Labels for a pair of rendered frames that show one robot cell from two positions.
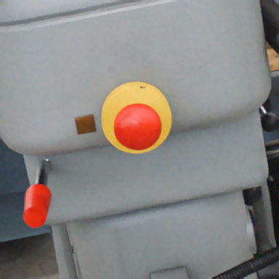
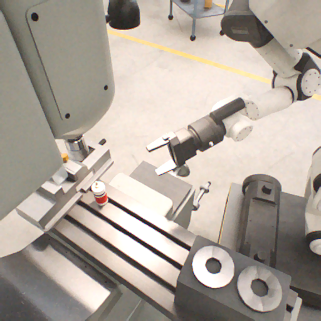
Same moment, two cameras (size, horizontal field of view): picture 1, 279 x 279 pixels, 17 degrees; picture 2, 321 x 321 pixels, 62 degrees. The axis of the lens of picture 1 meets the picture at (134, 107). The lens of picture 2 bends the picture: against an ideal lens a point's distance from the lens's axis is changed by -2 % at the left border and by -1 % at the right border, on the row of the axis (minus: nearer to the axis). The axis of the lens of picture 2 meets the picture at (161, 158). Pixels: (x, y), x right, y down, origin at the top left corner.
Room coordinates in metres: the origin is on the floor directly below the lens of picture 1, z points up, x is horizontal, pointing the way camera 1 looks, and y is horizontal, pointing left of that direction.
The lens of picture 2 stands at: (1.27, 0.40, 1.69)
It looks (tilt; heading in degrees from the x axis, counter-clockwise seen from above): 49 degrees down; 212
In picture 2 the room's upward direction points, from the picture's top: straight up
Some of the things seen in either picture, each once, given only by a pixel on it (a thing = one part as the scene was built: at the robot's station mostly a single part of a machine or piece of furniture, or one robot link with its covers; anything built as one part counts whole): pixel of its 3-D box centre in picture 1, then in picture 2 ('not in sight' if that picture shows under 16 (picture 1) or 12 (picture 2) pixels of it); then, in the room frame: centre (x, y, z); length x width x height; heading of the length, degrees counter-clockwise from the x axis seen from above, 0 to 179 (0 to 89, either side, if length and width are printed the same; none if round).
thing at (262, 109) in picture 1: (253, 104); not in sight; (1.07, -0.14, 1.66); 0.12 x 0.04 x 0.04; 179
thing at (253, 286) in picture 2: not in sight; (227, 289); (1.03, 0.43, 1.00); 0.22 x 0.12 x 0.20; 96
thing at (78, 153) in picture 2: not in sight; (77, 146); (1.01, 0.00, 1.23); 0.05 x 0.05 x 0.05
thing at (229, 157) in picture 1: (140, 118); not in sight; (1.05, 0.00, 1.68); 0.34 x 0.24 x 0.10; 179
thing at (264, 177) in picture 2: not in sight; (261, 189); (0.29, 0.41, 0.50); 0.20 x 0.05 x 0.20; 104
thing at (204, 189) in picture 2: not in sight; (200, 194); (0.48, 0.14, 0.48); 0.22 x 0.06 x 0.06; 179
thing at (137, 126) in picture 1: (137, 125); not in sight; (0.75, 0.00, 1.76); 0.04 x 0.03 x 0.04; 89
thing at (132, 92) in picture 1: (136, 117); not in sight; (0.78, 0.00, 1.76); 0.06 x 0.02 x 0.06; 89
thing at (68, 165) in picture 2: not in sight; (67, 164); (0.95, -0.18, 0.99); 0.12 x 0.06 x 0.04; 92
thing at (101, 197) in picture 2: not in sight; (99, 191); (0.96, -0.04, 0.96); 0.04 x 0.04 x 0.11
